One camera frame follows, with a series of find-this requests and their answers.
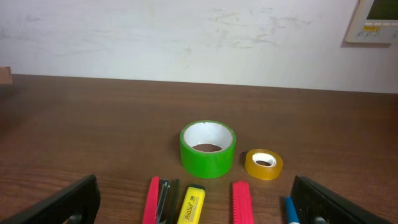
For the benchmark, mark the cardboard box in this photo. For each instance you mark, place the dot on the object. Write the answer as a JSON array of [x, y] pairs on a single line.
[[5, 75]]

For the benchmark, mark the yellow highlighter pen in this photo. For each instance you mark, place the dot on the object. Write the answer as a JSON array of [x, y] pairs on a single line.
[[192, 205]]

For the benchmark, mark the red utility knife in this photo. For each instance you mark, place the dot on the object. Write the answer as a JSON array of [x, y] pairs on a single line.
[[242, 203]]

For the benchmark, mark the wall control panel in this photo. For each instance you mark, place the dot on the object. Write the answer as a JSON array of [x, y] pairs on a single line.
[[374, 22]]

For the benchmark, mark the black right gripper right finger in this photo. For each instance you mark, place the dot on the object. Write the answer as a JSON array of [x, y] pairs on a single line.
[[314, 203]]

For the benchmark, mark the small yellow tape roll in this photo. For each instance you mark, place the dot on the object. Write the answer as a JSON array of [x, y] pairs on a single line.
[[263, 164]]

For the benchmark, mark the blue white marker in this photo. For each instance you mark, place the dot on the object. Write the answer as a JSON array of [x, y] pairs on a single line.
[[292, 217]]

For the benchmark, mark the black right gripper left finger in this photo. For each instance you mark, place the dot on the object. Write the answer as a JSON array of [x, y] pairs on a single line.
[[77, 203]]

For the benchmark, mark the green tape roll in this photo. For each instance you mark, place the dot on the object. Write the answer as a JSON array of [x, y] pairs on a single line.
[[207, 165]]

